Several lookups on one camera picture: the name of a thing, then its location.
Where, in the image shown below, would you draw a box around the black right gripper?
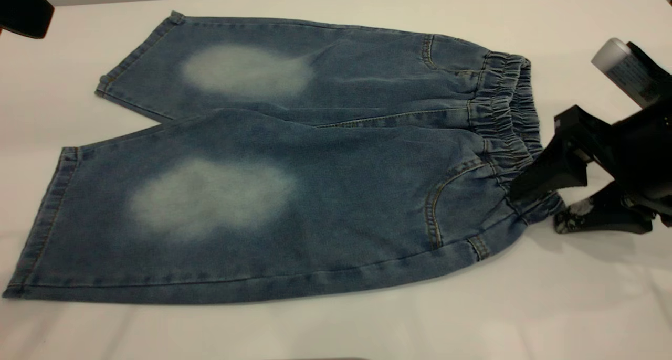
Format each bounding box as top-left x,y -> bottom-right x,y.
509,100 -> 672,235

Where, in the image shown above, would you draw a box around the blue denim jeans with faded knees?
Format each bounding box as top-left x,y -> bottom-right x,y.
3,11 -> 566,305

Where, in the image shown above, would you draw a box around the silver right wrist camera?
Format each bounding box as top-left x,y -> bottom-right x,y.
592,37 -> 672,109

